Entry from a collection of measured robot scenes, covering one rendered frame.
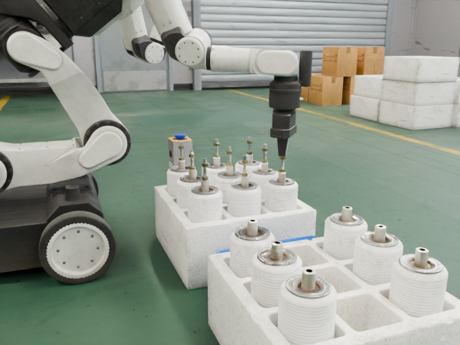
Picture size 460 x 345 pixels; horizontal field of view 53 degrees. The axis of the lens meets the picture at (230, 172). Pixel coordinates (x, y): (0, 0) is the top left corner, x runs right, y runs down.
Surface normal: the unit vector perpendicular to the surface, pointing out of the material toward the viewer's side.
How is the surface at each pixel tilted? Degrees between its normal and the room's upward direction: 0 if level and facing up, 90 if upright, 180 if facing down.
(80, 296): 0
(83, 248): 90
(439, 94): 90
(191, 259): 90
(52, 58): 90
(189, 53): 104
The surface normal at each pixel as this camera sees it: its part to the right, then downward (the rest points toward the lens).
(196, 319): 0.00, -0.96
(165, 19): -0.14, 0.49
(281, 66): -0.13, 0.27
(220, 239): 0.36, 0.25
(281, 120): -0.35, 0.26
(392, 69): -0.93, 0.09
